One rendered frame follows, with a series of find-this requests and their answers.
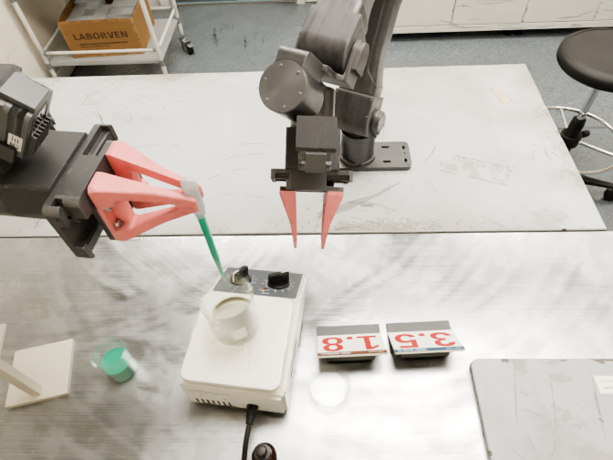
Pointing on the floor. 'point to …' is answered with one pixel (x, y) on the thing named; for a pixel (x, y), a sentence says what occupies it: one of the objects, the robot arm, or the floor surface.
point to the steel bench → (85, 448)
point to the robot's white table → (144, 120)
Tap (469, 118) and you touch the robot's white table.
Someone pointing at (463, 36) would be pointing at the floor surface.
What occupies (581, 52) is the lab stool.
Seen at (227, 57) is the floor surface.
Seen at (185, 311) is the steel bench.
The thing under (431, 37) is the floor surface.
